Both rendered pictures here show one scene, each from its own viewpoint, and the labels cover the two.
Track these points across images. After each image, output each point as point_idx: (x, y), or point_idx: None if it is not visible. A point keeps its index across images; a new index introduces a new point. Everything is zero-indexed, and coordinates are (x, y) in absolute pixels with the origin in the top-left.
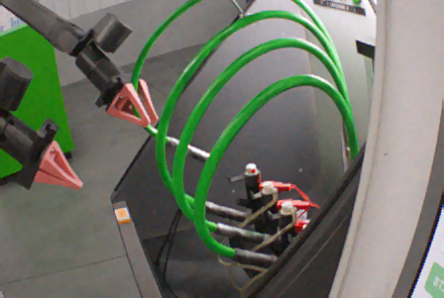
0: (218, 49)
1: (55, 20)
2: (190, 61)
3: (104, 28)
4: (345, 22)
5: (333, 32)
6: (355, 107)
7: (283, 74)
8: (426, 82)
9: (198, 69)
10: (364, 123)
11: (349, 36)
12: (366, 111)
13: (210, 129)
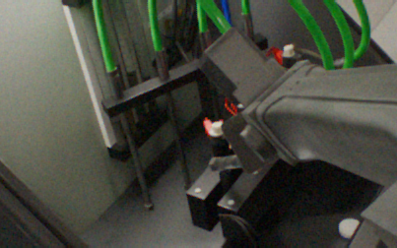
0: (14, 171)
1: (322, 67)
2: None
3: (256, 47)
4: (11, 7)
5: None
6: (45, 111)
7: None
8: None
9: (44, 217)
10: (64, 110)
11: (21, 23)
12: (64, 93)
13: None
